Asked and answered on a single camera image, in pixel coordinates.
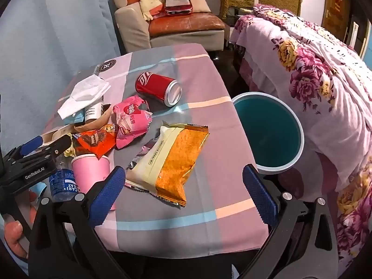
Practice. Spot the beige cushion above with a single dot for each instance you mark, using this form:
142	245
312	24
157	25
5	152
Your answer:
200	3

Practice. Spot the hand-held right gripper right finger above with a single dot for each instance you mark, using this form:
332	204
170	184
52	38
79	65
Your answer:
258	191

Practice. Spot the brown bowl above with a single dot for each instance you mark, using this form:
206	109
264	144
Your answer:
96	123

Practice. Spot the pink paper cup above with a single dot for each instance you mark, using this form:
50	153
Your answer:
87	171

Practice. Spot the blue label plastic bottle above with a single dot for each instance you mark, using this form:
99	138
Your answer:
62	183

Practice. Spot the white tissue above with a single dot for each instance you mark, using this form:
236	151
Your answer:
84	93

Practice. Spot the small bedside cabinet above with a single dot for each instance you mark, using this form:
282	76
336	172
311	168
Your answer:
232	14

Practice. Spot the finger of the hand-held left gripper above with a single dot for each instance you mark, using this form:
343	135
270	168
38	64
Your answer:
58	144
32	144

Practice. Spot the plaid tablecloth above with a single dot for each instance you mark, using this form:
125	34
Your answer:
203	107

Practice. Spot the wooden door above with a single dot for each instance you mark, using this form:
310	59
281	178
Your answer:
337	5

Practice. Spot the white striped paper cup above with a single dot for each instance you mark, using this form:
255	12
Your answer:
93	112

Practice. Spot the orange and cream snack packet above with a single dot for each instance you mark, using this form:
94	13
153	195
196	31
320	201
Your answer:
174	157

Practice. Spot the person's left hand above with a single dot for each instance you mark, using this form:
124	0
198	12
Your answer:
13	235

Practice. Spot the beige and brown sofa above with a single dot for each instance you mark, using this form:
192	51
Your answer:
186	37

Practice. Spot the cream yellow cushion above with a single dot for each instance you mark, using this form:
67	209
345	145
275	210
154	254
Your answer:
151	1

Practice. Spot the small blue paper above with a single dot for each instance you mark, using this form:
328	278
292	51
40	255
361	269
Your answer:
74	118

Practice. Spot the pink wafer packet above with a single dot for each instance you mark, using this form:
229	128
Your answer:
130	122

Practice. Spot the blue curtain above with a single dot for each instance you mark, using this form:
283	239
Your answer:
58	35

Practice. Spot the red-orange snack wrapper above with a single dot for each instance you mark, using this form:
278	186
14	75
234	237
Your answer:
93	142

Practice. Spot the teal trash bin white rim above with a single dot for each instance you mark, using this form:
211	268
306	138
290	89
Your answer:
267	128

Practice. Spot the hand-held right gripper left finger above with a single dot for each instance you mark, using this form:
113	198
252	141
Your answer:
107	191

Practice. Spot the floral bedspread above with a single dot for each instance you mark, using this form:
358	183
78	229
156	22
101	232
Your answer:
319	64

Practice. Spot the red soda can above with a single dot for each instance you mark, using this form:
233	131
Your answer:
154	85

